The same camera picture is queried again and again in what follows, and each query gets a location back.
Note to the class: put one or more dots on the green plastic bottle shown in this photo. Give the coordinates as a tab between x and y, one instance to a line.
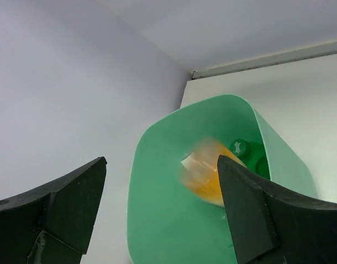
253	155

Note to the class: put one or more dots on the green plastic bin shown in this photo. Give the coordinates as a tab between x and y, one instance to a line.
167	223

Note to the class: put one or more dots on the yellow blue milk tea bottle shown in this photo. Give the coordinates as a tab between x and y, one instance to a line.
200	170

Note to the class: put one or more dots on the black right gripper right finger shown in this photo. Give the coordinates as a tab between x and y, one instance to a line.
272	224

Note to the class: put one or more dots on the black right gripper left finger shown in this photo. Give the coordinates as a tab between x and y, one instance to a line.
53	223

